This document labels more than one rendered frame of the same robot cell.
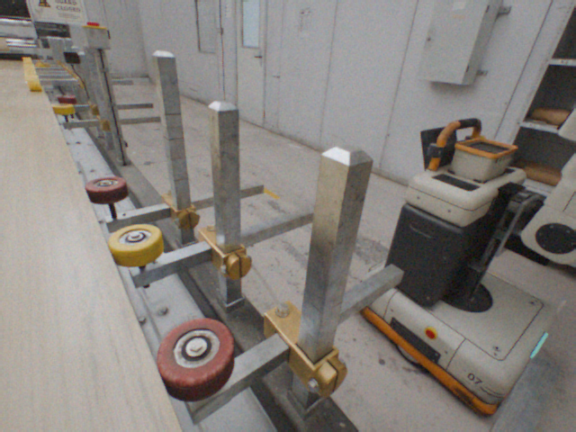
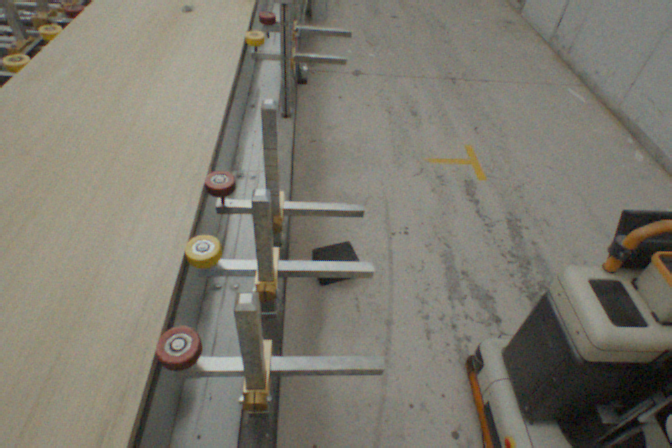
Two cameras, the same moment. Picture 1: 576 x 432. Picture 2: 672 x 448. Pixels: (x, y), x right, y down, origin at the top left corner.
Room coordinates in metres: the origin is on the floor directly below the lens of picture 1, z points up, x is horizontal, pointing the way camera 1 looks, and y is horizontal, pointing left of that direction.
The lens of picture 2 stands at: (0.03, -0.37, 1.67)
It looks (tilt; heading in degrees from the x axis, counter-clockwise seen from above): 45 degrees down; 33
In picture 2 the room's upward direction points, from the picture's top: 7 degrees clockwise
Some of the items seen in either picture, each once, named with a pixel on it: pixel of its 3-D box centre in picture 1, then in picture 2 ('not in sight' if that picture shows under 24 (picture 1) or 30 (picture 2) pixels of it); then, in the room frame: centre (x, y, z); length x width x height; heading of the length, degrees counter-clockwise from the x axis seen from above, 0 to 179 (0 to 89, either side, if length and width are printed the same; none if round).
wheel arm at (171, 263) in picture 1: (240, 239); (288, 269); (0.52, 0.10, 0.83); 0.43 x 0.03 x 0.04; 130
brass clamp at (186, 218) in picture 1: (180, 210); (274, 212); (0.66, 0.29, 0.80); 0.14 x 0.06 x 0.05; 40
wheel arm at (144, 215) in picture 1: (195, 203); (291, 209); (0.71, 0.26, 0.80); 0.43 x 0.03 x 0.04; 130
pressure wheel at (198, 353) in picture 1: (200, 375); (183, 357); (0.20, 0.09, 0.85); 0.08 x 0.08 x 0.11
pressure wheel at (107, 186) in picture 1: (111, 203); (221, 193); (0.58, 0.41, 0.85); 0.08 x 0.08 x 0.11
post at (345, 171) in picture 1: (318, 325); (255, 369); (0.26, -0.05, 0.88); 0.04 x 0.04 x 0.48; 40
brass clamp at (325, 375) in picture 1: (302, 346); (258, 374); (0.28, -0.04, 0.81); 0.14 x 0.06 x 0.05; 40
